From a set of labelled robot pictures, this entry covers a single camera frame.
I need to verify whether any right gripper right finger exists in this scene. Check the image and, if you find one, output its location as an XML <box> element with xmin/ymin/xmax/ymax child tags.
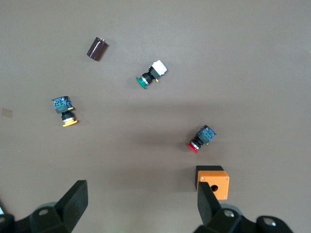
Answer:
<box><xmin>193</xmin><ymin>181</ymin><xmax>295</xmax><ymax>233</ymax></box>

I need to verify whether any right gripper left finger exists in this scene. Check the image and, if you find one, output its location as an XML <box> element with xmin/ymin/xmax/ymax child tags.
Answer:
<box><xmin>15</xmin><ymin>179</ymin><xmax>88</xmax><ymax>233</ymax></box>

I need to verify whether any yellow push button switch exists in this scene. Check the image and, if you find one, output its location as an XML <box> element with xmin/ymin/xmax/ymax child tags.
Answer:
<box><xmin>51</xmin><ymin>96</ymin><xmax>79</xmax><ymax>128</ymax></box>

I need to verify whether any orange button enclosure box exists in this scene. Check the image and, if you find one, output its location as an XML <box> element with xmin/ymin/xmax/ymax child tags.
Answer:
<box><xmin>195</xmin><ymin>165</ymin><xmax>230</xmax><ymax>200</ymax></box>

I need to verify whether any red push button switch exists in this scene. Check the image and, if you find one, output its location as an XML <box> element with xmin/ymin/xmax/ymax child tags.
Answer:
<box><xmin>186</xmin><ymin>125</ymin><xmax>217</xmax><ymax>154</ymax></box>

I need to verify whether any green push button switch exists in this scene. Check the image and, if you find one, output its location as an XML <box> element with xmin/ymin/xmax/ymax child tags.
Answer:
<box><xmin>136</xmin><ymin>59</ymin><xmax>168</xmax><ymax>89</ymax></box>

